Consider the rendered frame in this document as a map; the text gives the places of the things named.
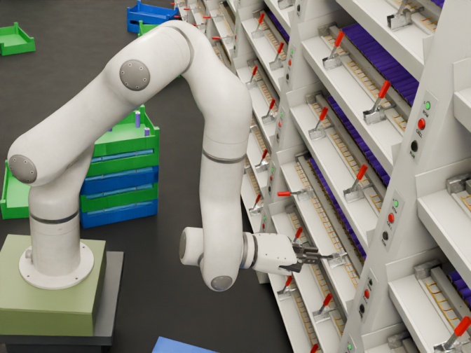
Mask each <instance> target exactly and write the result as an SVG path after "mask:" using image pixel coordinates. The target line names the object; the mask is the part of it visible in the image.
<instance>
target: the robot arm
mask: <svg viewBox="0 0 471 353"><path fill-rule="evenodd" d="M178 75H181V76H183V77H184V78H185V79H186V81H187V82H188V84H189V86H190V89H191V92H192V95H193V98H194V99H195V102H196V104H197V107H198V108H199V110H200V112H201V113H202V114H203V116H204V119H205V126H204V135H203V149H202V158H201V167H200V187H199V195H200V209H201V215H202V222H203V228H190V227H186V228H185V229H184V230H183V232H182V236H181V240H180V245H179V256H180V260H181V262H182V264H184V265H196V266H198V267H200V271H201V274H202V277H203V280H204V282H205V284H206V285H207V287H209V288H210V289H212V290H213V291H225V290H227V289H229V288H230V287H231V286H232V285H233V283H234V282H235V280H236V278H237V276H238V271H239V268H242V269H248V268H249V267H252V269H253V270H257V271H260V272H265V273H270V274H274V275H291V274H292V272H297V273H300V272H301V269H302V265H303V264H304V263H305V264H314V265H317V264H318V262H319V260H320V258H321V256H322V255H321V254H320V253H318V251H319V249H318V248H317V247H303V245H302V244H297V243H295V242H293V241H292V240H291V239H290V238H289V237H288V236H286V235H281V234H275V233H257V234H251V233H247V232H243V220H242V212H241V206H240V191H241V186H242V182H243V173H244V168H245V159H246V155H247V145H248V139H249V134H250V125H251V119H252V98H251V95H250V92H249V90H248V89H247V87H246V86H245V84H244V83H243V82H242V81H241V80H240V79H239V78H238V77H237V76H236V75H235V74H233V73H232V72H231V71H230V70H229V69H228V68H227V67H226V66H225V65H224V64H223V63H222V62H221V61H220V59H219V58H218V57H217V55H216V54H215V52H214V50H213V48H212V46H211V44H210V42H209V40H208V39H207V37H206V35H204V33H202V32H201V30H199V29H198V28H196V27H194V26H193V25H191V24H189V23H187V22H184V21H181V20H170V21H167V22H164V23H163V24H161V25H158V26H157V27H155V28H154V29H152V30H151V31H149V32H147V33H146V34H144V35H142V36H141V37H139V38H138V39H136V40H134V41H133V42H132V43H130V44H129V45H127V46H126V47H124V49H122V50H121V51H120V52H119V53H117V54H116V55H115V56H114V57H113V58H112V59H111V60H110V61H109V62H108V63H107V65H106V67H105V68H104V70H103V71H102V72H101V73H100V74H99V75H98V76H97V77H96V78H95V79H94V80H93V81H92V82H91V83H89V84H88V85H87V86H86V87H85V88H84V89H83V90H82V91H80V93H79V94H77V95H76V96H75V97H74V98H72V99H71V100H70V101H69V102H67V103H66V104H65V105H64V106H62V107H61V108H60V109H58V110H57V111H56V112H55V113H53V114H52V115H50V116H49V117H47V119H45V120H44V121H42V122H41V123H39V124H38V125H36V126H35V127H33V128H32V129H30V130H29V131H28V132H26V133H24V134H23V135H21V136H20V137H18V138H17V139H16V140H15V141H14V143H13V144H12V146H11V147H10V149H9V152H8V167H9V170H10V171H11V173H12V175H13V176H14V177H15V178H16V179H17V180H18V181H20V182H22V183H23V184H26V185H28V186H31V188H30V190H29V195H28V205H29V222H30V232H31V241H32V245H31V246H30V247H29V248H28V249H26V250H25V252H24V253H23V254H22V255H21V257H20V261H19V271H20V274H21V276H22V278H23V279H24V280H25V281H26V282H27V283H29V284H31V285H32V286H35V287H37V288H40V289H48V290H58V289H65V288H69V287H71V286H74V285H77V284H78V283H80V282H82V281H83V280H84V279H85V278H86V277H87V276H88V275H89V274H90V273H91V271H92V270H93V266H94V257H93V253H92V251H91V250H90V249H89V248H88V247H87V246H86V245H85V244H84V243H82V242H80V209H79V193H80V190H81V187H82V184H83V182H84V179H85V177H86V174H87V172H88V169H89V167H90V163H91V160H92V158H93V153H94V149H95V142H96V141H97V140H98V139H99V138H100V137H101V136H102V135H104V134H105V133H106V132H108V131H109V130H110V129H111V128H113V127H114V126H115V125H117V124H118V123H119V122H121V121H122V120H123V119H124V118H125V117H127V116H128V115H130V114H131V113H132V112H133V111H134V110H136V109H137V108H139V107H140V106H141V105H143V104H144V103H145V102H147V101H148V100H149V99H151V98H152V97H153V96H154V95H155V94H157V93H158V92H159V91H160V90H162V89H163V88H164V87H165V86H166V85H168V84H169V83H170V82H171V81H173V80H174V79H175V78H176V77H178ZM297 259H298V260H297Z"/></svg>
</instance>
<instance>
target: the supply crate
mask: <svg viewBox="0 0 471 353"><path fill-rule="evenodd" d="M135 112H137V111H133V112H132V113H131V114H130V115H128V116H127V117H125V118H124V119H123V120H122V121H121V122H119V123H118V124H117V125H115V126H114V127H113V128H112V131H111V132H106V133H105V134H104V135H102V136H101V137H100V138H99V139H98V140H97V141H96V142H95V149H94V153H93V158H94V157H98V156H104V155H112V154H117V153H126V152H131V151H140V150H145V149H150V148H159V137H160V135H159V134H160V129H159V128H158V127H154V126H153V124H152V122H151V121H150V120H149V118H148V116H147V115H146V113H145V106H144V105H141V106H140V107H139V111H138V112H140V127H139V128H136V127H135ZM146 127H148V128H149V136H144V128H146Z"/></svg>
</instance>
